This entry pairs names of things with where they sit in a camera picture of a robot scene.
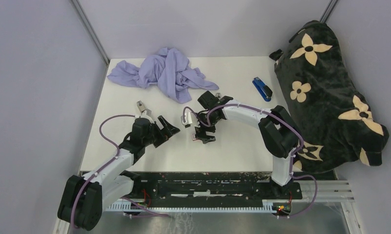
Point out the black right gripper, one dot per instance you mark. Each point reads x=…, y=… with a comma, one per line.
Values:
x=200, y=130

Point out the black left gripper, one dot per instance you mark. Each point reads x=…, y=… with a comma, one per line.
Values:
x=168, y=131

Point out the beige black stapler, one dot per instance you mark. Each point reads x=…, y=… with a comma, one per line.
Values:
x=141, y=106

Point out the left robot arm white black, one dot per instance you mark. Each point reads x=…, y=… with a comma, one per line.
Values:
x=86, y=197

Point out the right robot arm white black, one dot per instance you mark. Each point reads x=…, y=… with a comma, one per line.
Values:
x=278, y=131

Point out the blue stapler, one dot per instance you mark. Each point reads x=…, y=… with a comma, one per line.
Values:
x=264, y=90

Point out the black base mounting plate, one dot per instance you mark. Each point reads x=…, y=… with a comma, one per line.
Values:
x=209, y=189

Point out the purple crumpled cloth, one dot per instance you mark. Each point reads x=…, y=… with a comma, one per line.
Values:
x=169, y=69

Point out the black floral plush pillow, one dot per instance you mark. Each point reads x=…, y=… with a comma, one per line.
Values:
x=333, y=117

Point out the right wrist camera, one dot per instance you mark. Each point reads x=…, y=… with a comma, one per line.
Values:
x=188, y=119

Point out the aluminium rail frame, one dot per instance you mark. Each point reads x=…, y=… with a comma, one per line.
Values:
x=324, y=190

